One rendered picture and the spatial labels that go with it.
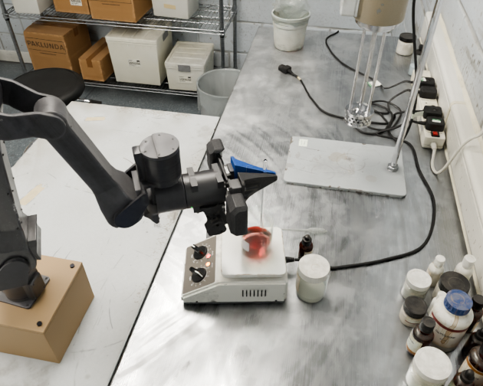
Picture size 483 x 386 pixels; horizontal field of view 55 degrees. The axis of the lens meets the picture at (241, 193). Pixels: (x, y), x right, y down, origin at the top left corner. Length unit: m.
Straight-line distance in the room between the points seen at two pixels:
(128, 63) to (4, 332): 2.50
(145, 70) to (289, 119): 1.89
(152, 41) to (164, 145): 2.39
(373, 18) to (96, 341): 0.80
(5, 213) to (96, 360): 0.32
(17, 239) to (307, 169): 0.72
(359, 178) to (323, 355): 0.50
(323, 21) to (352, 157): 2.04
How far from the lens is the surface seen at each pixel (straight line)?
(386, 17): 0.99
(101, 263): 1.01
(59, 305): 0.85
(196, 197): 0.72
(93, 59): 3.30
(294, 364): 0.85
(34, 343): 0.87
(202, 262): 0.91
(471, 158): 1.18
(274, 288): 0.87
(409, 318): 0.91
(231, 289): 0.87
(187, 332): 0.88
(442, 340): 0.90
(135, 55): 3.14
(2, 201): 0.70
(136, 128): 1.38
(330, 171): 1.19
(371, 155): 1.27
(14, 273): 0.78
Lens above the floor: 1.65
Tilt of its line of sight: 42 degrees down
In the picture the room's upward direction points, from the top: straight up
